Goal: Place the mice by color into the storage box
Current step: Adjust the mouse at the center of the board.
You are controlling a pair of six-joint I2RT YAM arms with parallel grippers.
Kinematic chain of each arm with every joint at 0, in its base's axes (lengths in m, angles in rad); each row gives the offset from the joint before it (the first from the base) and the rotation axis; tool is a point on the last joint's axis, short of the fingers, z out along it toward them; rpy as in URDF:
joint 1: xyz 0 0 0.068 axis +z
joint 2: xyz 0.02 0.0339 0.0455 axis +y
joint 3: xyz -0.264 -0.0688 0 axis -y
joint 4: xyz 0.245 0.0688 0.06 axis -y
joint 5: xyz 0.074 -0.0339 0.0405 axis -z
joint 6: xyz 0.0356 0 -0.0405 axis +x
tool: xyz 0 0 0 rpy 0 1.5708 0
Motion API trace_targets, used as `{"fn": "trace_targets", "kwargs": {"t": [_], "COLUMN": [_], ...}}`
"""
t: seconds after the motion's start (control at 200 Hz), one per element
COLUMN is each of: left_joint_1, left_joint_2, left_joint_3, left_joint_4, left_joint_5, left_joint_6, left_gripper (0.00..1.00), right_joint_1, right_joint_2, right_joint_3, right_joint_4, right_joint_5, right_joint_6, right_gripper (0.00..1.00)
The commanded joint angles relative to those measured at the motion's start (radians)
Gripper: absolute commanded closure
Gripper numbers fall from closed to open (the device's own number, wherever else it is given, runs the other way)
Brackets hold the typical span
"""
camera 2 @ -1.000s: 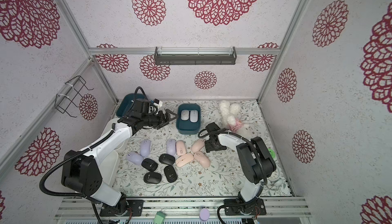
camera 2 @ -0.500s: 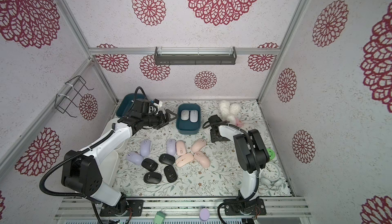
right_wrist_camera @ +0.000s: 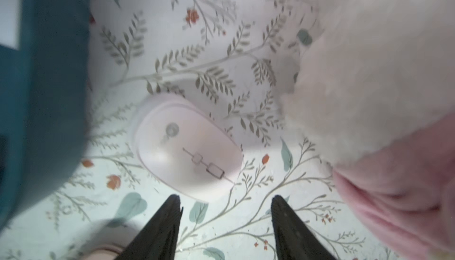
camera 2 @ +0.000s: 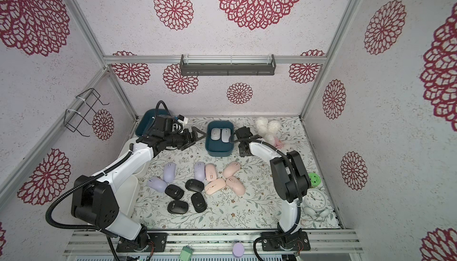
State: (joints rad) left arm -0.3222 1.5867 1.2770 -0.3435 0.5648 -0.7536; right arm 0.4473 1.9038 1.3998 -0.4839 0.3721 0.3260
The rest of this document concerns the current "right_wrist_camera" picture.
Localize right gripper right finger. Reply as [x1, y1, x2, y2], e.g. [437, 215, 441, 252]
[271, 195, 335, 260]

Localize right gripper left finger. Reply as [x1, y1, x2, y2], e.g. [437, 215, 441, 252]
[116, 194, 183, 260]

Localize white mouse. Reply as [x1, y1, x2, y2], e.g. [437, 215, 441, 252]
[129, 93, 243, 203]

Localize teal storage box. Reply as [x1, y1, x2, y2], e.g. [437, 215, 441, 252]
[1, 0, 91, 227]

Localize white plush toy pink dress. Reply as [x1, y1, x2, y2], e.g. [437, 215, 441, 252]
[282, 0, 455, 260]

